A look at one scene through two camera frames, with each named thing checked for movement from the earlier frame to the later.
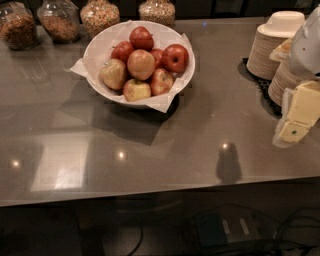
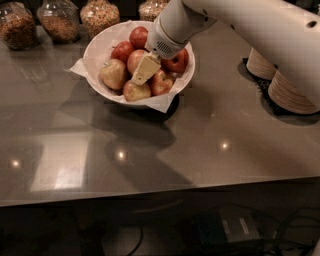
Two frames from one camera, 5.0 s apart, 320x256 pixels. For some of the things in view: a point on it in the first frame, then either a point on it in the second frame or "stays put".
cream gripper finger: [304, 112] -> [158, 42]
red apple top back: [141, 38] stays put
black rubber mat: [263, 86] stays put
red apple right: [175, 58] stays put
